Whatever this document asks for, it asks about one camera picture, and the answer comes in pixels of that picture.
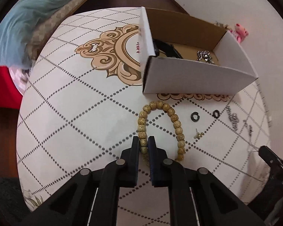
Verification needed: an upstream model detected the black fuzzy seat cover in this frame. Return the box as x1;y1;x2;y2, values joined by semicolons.
0;178;30;225

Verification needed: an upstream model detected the silver chain bracelet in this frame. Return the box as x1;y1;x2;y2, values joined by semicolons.
196;50;215;64

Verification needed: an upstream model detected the red bed sheet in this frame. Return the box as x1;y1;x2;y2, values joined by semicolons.
0;66;22;110

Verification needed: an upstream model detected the thin silver necklace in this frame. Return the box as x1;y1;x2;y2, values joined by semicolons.
242;119;261;153

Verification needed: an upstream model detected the white cardboard box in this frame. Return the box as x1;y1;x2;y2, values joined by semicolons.
139;7;258;95

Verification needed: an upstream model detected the pink panther plush toy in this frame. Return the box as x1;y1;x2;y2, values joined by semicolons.
230;24;249;43

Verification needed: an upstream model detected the black band bracelet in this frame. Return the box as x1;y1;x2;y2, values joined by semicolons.
152;38;185;59

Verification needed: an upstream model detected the light blue duvet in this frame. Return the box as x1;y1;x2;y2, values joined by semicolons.
0;0;71;69

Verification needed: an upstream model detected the silver charm cluster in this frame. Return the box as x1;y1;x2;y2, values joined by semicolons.
225;106;240;132

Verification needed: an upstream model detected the white patterned tablecloth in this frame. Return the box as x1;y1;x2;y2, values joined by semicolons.
15;7;273;226

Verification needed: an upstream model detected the bed with checkered mattress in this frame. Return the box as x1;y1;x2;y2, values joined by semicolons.
25;0;111;62

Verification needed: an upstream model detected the small gold earring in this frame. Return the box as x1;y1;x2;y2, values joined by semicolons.
194;130;204;140

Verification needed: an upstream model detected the wooden bead bracelet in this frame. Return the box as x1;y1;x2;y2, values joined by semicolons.
137;100;186;162

